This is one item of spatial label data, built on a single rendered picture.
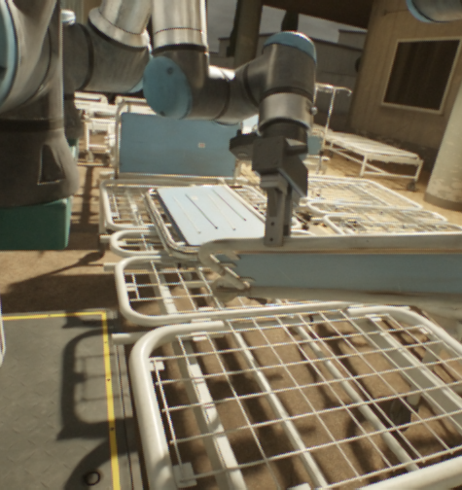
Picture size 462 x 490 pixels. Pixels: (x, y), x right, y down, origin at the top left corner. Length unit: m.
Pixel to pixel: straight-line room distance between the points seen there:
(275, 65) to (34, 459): 0.89
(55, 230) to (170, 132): 1.80
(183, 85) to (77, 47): 0.44
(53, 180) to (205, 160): 1.86
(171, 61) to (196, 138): 1.70
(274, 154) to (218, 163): 1.83
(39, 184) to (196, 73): 0.29
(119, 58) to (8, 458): 0.92
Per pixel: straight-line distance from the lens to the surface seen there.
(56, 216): 0.53
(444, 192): 5.45
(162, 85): 0.65
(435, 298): 0.79
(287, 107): 0.63
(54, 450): 0.99
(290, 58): 0.68
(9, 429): 1.05
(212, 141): 2.36
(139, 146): 2.28
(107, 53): 1.05
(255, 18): 11.99
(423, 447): 1.66
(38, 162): 0.54
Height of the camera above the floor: 1.08
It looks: 23 degrees down
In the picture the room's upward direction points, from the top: 8 degrees clockwise
